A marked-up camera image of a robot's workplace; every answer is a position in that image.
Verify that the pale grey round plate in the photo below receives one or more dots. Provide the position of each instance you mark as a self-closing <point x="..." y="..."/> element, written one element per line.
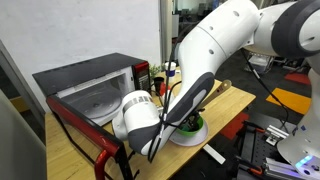
<point x="190" y="140"/>

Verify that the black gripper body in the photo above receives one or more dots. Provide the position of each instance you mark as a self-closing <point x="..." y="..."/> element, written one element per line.
<point x="190" y="122"/>

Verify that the green bowl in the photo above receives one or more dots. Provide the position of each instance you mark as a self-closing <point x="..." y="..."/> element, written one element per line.
<point x="197" y="128"/>

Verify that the orange floor mat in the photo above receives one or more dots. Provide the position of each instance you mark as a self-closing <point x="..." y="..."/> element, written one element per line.
<point x="293" y="101"/>

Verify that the black and red microwave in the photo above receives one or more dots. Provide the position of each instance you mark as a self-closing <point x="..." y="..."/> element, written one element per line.
<point x="86" y="76"/>

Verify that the white flat bar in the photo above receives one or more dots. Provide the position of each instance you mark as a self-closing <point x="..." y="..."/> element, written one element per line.
<point x="215" y="154"/>

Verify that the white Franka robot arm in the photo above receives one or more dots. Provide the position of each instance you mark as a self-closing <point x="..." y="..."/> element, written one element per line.
<point x="213" y="43"/>

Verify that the red floor mat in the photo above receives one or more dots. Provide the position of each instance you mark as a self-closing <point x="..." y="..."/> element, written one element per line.
<point x="298" y="78"/>
<point x="235" y="126"/>

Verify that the aluminium extrusion bracket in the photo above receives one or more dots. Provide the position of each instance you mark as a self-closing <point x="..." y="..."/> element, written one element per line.
<point x="276" y="133"/>

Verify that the small plant in white pot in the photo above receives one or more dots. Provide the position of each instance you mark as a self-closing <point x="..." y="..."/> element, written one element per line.
<point x="155" y="70"/>

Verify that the white plastic stick tool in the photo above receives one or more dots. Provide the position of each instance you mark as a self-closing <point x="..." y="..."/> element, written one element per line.
<point x="218" y="91"/>

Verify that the white paper cup blue band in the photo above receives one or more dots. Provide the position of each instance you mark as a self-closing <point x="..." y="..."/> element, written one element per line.
<point x="170" y="69"/>

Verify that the black cup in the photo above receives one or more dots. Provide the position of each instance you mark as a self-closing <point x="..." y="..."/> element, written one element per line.
<point x="158" y="85"/>

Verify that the grey metal frame post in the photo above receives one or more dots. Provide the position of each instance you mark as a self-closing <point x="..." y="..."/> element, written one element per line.
<point x="16" y="140"/>

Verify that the black perforated breadboard table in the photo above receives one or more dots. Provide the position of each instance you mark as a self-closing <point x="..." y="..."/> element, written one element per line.
<point x="253" y="146"/>

